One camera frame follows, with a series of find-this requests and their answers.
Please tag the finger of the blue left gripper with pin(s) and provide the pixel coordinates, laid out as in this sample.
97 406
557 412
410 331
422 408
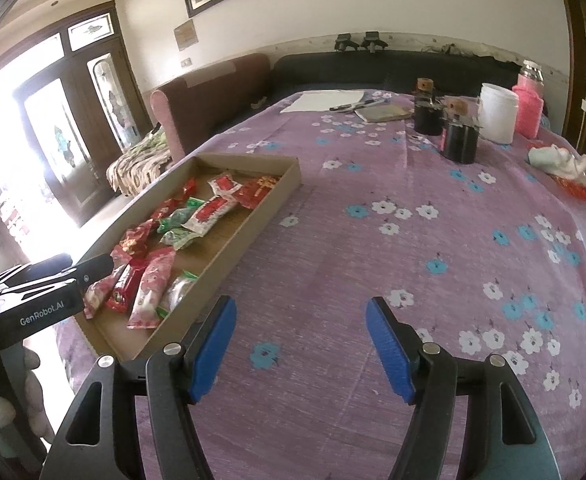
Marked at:
93 269

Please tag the red green-logo snack packet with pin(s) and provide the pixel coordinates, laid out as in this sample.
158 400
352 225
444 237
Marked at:
124 291

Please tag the green white snack packet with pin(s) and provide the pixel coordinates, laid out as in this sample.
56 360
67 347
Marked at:
179 216

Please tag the white red snack packet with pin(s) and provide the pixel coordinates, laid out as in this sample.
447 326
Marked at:
205 217

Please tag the dark red gold snack bag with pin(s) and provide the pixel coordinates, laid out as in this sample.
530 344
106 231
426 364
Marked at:
253 192

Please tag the pink white snack packet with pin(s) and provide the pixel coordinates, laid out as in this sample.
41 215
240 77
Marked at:
151 289
98 292

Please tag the red cartoon snack packet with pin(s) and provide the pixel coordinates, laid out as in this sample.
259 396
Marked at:
135 240

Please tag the clear yellow pastry packet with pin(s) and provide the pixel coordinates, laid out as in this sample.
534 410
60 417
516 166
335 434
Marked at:
175 292

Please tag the green clear candy packet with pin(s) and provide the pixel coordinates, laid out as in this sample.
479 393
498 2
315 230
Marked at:
178 238

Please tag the brown cardboard tray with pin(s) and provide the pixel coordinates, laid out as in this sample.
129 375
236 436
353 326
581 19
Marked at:
212 257

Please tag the patterned blanket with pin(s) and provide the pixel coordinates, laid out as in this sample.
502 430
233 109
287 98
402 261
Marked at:
139 166

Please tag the purple floral tablecloth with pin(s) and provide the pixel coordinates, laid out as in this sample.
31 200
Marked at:
483 258

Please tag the red snack in tray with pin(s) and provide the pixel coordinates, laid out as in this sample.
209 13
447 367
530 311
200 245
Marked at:
224 185

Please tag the wooden glass door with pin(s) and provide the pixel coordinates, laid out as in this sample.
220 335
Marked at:
83 109

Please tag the brown armchair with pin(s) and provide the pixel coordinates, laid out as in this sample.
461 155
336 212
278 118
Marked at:
193 107

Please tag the black canister front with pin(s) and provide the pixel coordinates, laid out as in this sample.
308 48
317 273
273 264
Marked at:
460 133

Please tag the black canister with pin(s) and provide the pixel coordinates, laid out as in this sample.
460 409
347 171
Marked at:
460 133
427 111

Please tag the red shiny wrapper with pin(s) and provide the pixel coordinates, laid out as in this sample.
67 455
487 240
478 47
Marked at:
572 188

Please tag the white crumpled cloth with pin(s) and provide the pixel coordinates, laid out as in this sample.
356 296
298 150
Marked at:
559 162

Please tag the black canister rear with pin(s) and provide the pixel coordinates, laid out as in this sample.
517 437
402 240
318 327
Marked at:
427 111

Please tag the grey notebook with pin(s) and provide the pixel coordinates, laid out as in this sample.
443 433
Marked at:
387 112

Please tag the white plastic jar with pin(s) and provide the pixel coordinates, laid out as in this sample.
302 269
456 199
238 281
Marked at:
497 113

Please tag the white paper sheet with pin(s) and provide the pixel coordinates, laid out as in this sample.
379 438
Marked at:
323 100

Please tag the pink knitted-sleeve bottle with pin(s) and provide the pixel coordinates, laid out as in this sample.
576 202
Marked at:
529 89

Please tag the black sofa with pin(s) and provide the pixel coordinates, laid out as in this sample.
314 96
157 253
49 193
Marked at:
396 71

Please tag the small wall plaque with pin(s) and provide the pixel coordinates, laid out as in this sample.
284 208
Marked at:
185 35

